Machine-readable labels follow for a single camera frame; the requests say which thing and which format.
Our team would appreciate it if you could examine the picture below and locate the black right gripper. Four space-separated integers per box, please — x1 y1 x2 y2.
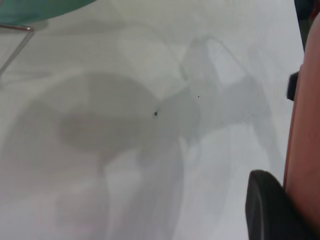
286 0 320 101

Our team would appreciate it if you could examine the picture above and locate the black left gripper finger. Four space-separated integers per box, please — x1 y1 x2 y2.
244 169 320 240

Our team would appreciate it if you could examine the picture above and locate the pink plate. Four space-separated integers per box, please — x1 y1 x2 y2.
283 17 320 208

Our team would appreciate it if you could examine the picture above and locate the green plate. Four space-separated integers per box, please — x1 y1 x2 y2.
0 0 97 25

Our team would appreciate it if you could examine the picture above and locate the metal wire plate rack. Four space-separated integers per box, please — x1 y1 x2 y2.
0 23 36 76

